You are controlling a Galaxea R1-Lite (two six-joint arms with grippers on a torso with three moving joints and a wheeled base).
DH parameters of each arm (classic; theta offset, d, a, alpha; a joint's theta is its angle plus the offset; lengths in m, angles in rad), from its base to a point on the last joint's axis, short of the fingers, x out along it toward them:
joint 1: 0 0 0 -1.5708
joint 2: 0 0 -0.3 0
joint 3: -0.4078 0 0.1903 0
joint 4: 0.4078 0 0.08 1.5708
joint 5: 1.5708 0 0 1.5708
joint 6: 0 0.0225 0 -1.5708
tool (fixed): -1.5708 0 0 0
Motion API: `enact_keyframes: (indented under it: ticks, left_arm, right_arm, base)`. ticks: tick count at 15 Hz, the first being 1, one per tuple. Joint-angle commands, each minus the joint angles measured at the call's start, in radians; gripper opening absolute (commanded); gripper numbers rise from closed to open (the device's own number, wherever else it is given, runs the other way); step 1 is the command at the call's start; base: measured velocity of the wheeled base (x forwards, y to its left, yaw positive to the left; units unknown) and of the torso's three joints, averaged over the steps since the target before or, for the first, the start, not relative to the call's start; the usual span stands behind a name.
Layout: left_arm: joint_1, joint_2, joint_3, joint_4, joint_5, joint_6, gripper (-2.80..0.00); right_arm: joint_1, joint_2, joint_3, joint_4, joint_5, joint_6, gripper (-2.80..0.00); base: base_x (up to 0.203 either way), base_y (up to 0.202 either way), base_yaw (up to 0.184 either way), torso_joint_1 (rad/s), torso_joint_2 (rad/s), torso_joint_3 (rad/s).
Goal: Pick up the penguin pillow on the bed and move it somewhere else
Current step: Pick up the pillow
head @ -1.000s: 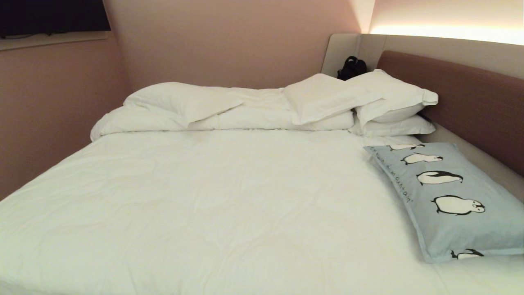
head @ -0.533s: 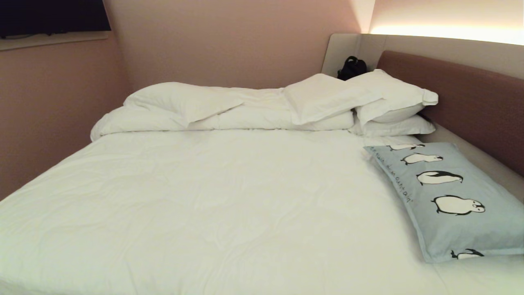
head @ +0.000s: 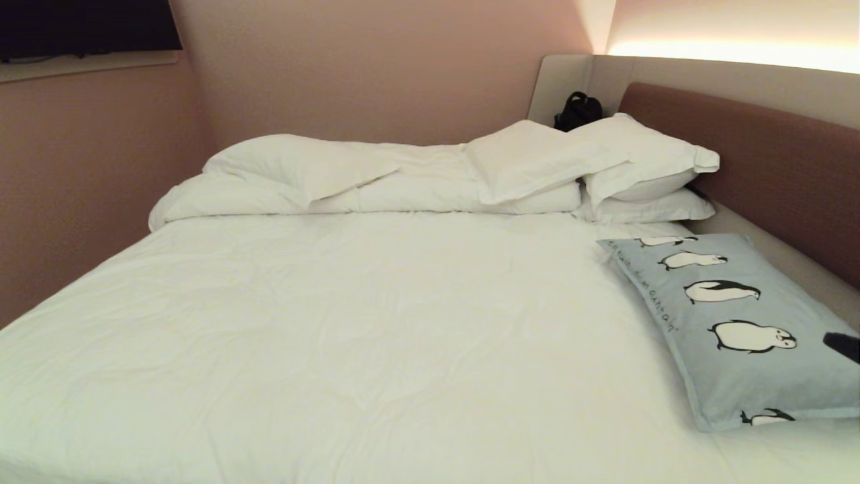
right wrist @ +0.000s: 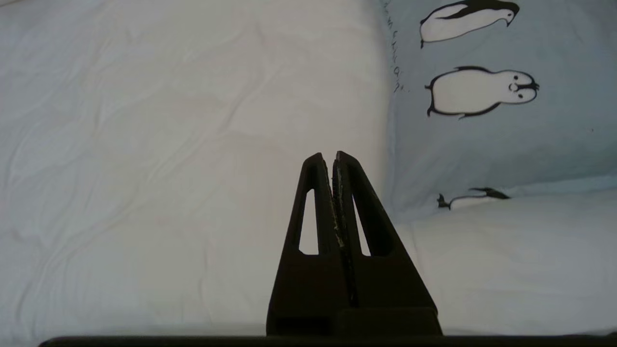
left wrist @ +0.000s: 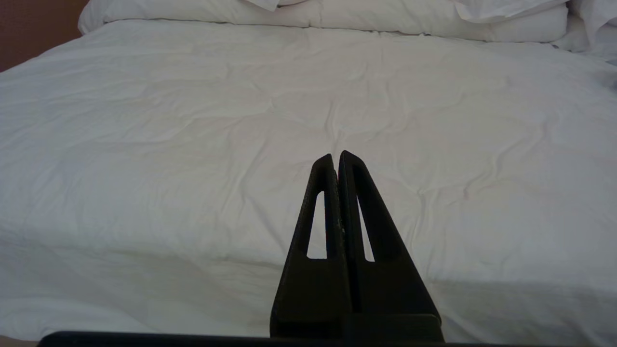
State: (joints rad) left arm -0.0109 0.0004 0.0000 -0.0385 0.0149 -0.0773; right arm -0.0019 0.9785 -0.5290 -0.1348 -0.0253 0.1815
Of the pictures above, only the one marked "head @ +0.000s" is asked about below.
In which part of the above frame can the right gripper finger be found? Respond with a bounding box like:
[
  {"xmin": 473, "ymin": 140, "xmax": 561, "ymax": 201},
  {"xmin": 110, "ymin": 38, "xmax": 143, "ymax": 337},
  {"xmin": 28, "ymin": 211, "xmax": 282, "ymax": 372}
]
[{"xmin": 823, "ymin": 331, "xmax": 860, "ymax": 365}]

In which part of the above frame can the penguin print blue pillow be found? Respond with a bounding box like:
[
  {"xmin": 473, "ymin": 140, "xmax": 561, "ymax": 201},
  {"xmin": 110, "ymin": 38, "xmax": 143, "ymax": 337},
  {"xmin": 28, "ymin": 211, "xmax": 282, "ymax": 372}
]
[{"xmin": 596, "ymin": 233, "xmax": 860, "ymax": 432}]

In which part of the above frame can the plump white pillow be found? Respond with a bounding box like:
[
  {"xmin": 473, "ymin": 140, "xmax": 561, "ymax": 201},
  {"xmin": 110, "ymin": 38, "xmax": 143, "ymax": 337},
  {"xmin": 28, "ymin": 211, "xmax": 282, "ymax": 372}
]
[{"xmin": 570, "ymin": 112, "xmax": 721, "ymax": 204}]

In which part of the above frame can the flat white pillow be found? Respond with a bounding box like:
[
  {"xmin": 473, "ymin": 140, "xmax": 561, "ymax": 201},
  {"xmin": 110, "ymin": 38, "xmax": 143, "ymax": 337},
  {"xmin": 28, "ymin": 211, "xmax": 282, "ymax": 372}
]
[{"xmin": 465, "ymin": 120, "xmax": 631, "ymax": 206}]

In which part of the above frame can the white bed sheet mattress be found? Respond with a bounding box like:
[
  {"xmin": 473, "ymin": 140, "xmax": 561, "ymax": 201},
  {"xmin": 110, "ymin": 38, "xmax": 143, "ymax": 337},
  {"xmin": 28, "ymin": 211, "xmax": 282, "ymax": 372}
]
[{"xmin": 0, "ymin": 211, "xmax": 860, "ymax": 484}]

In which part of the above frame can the brown padded headboard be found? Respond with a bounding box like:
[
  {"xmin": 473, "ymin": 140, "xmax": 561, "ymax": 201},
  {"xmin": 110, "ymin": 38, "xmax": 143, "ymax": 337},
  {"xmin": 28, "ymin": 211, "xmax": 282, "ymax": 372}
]
[{"xmin": 617, "ymin": 82, "xmax": 860, "ymax": 291}]

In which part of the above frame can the beige headboard surround panel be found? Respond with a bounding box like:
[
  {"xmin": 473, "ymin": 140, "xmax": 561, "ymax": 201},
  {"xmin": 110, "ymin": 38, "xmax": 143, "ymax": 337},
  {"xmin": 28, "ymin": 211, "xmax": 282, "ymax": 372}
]
[{"xmin": 527, "ymin": 54, "xmax": 860, "ymax": 132}]

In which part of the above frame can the black bag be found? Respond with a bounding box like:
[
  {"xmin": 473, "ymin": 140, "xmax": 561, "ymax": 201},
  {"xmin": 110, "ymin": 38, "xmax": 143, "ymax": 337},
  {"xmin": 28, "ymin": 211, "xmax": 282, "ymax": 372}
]
[{"xmin": 554, "ymin": 91, "xmax": 604, "ymax": 132}]

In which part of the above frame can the folded white duvet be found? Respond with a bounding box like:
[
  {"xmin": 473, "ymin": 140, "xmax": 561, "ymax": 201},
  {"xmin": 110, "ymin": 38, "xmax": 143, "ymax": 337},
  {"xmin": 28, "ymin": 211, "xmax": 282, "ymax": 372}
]
[{"xmin": 148, "ymin": 133, "xmax": 583, "ymax": 233}]

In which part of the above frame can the beige wall ledge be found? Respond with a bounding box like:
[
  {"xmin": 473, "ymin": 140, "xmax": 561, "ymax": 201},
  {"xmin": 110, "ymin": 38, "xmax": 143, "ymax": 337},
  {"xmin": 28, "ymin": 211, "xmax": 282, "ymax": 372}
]
[{"xmin": 0, "ymin": 50, "xmax": 181, "ymax": 85}]

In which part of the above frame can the black wall television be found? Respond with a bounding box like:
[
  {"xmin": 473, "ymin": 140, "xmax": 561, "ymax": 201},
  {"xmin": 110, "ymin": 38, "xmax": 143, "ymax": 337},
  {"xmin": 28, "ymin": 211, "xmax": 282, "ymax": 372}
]
[{"xmin": 0, "ymin": 0, "xmax": 183, "ymax": 63}]

